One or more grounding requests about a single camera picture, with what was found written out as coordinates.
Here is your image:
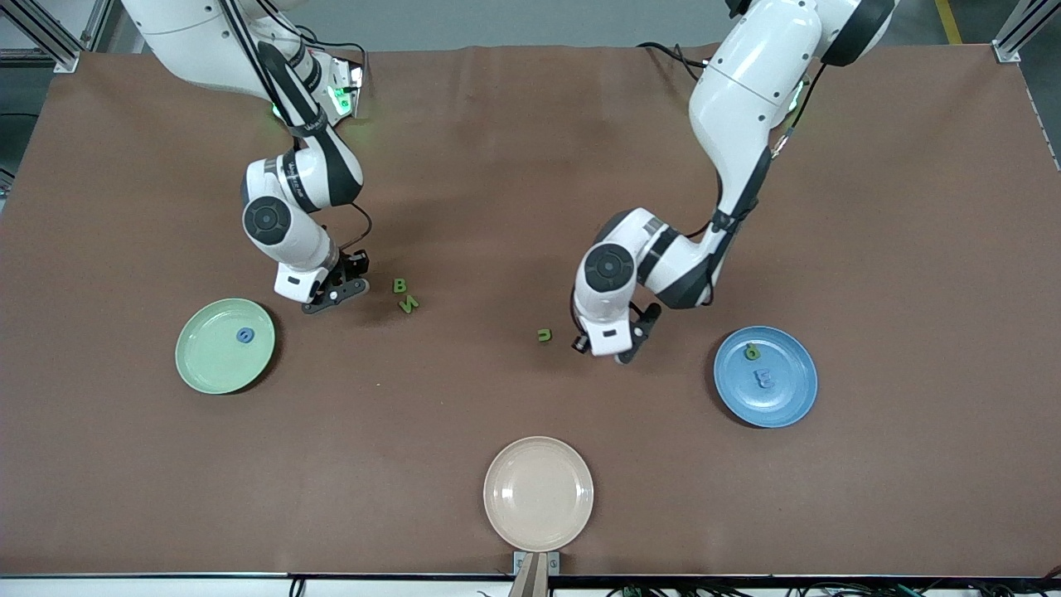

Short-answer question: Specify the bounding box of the tan camera pole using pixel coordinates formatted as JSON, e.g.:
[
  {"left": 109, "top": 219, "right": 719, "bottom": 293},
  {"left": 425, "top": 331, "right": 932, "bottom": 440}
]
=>
[{"left": 507, "top": 554, "right": 552, "bottom": 597}]

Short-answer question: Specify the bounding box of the brown table cover sheet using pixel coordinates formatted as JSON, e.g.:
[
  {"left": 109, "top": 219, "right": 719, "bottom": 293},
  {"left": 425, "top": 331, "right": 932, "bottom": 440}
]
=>
[{"left": 0, "top": 41, "right": 1061, "bottom": 579}]

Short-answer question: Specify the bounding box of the blue plate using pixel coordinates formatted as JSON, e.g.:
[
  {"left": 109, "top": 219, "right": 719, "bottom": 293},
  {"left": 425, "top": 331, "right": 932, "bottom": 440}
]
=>
[{"left": 713, "top": 325, "right": 819, "bottom": 430}]

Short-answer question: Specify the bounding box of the white table front rail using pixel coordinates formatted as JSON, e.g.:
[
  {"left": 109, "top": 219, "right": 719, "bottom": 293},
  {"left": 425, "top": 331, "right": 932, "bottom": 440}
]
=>
[{"left": 0, "top": 572, "right": 1061, "bottom": 597}]

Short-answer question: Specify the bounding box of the beige plate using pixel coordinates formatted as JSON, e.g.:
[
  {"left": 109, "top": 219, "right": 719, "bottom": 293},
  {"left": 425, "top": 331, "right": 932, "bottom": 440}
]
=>
[{"left": 483, "top": 436, "right": 595, "bottom": 553}]

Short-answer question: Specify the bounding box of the aluminium frame profile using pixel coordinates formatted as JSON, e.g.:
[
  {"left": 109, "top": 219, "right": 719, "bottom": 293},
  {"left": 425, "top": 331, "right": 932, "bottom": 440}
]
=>
[
  {"left": 0, "top": 0, "right": 113, "bottom": 74},
  {"left": 991, "top": 0, "right": 1061, "bottom": 64}
]

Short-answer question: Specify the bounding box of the green plate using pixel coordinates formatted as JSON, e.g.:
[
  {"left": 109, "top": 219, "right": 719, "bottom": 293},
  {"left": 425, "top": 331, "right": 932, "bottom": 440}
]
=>
[{"left": 175, "top": 298, "right": 277, "bottom": 396}]

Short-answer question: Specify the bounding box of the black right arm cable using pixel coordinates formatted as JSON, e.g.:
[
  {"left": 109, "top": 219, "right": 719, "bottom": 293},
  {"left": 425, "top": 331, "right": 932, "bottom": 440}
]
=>
[{"left": 220, "top": 0, "right": 374, "bottom": 254}]

